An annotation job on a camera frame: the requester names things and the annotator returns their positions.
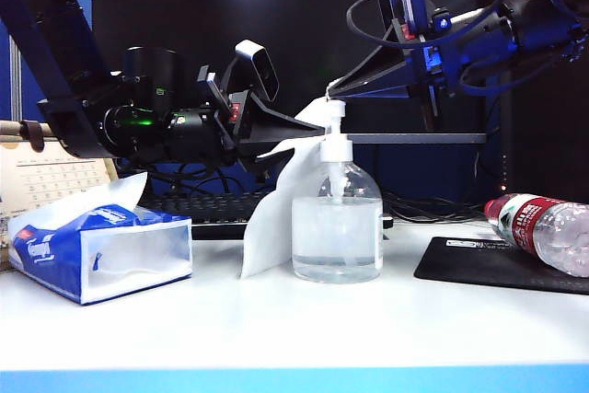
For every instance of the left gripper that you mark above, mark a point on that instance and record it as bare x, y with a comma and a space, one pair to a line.
230, 126

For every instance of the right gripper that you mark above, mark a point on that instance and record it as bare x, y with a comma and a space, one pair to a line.
437, 52

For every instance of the white paper tissue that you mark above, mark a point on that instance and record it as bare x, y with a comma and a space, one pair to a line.
124, 190
267, 236

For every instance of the clear alcohol pump bottle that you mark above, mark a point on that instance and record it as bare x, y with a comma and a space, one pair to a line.
336, 236

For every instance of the blue white tissue pack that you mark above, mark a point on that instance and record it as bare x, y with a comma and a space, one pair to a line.
138, 259

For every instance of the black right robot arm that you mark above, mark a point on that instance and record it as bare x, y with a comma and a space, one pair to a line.
529, 20

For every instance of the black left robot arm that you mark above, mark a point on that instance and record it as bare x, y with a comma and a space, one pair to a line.
46, 43

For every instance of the red label water bottle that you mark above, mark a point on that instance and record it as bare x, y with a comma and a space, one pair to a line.
529, 223

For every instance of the black keyboard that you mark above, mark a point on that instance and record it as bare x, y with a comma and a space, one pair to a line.
207, 209

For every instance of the black AOC monitor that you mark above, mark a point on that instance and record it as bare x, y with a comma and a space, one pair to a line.
276, 6

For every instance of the black HSO monitor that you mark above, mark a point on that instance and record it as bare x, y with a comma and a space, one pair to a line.
547, 149

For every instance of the black mouse pad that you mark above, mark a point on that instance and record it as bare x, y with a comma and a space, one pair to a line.
474, 269

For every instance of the paper desk calendar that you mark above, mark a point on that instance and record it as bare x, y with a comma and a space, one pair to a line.
55, 176

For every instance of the blue office partition panel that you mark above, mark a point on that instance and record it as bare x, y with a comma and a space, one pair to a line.
78, 11

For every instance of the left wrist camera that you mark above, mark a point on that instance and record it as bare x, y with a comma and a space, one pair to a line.
257, 66

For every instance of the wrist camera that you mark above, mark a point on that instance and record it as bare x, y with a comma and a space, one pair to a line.
412, 2
257, 66

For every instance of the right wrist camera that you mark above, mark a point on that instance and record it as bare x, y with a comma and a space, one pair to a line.
412, 2

